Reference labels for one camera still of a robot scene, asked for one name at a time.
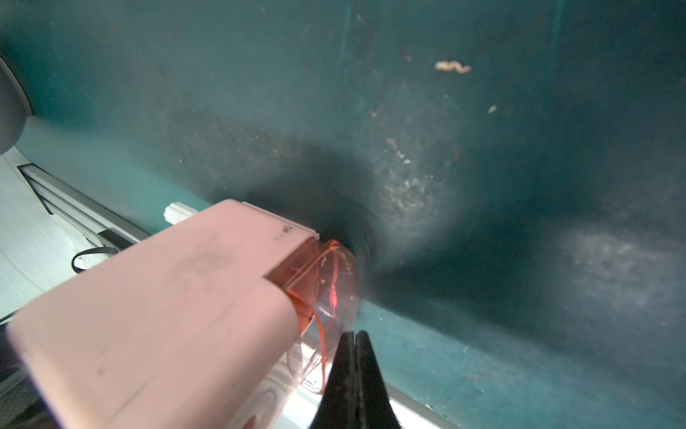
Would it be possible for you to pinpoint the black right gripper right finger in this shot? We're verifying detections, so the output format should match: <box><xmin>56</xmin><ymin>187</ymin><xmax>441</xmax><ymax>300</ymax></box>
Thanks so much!
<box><xmin>355</xmin><ymin>331</ymin><xmax>401</xmax><ymax>429</ymax></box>

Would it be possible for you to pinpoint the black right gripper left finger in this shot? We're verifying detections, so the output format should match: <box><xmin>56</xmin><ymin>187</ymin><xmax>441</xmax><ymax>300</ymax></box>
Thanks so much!
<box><xmin>310</xmin><ymin>332</ymin><xmax>356</xmax><ymax>429</ymax></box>

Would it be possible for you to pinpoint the red tray front row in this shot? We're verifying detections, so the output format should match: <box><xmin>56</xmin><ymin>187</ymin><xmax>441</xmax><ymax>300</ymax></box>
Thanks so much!
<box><xmin>266</xmin><ymin>238</ymin><xmax>360</xmax><ymax>394</ymax></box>

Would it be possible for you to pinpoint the pink sharpener front row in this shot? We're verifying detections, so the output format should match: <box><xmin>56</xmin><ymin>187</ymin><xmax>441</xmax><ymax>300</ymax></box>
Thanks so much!
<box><xmin>7</xmin><ymin>200</ymin><xmax>318</xmax><ymax>428</ymax></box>

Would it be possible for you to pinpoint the purple bowl front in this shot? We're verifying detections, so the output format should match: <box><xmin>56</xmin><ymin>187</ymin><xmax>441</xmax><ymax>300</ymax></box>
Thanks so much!
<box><xmin>0</xmin><ymin>58</ymin><xmax>33</xmax><ymax>155</ymax></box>

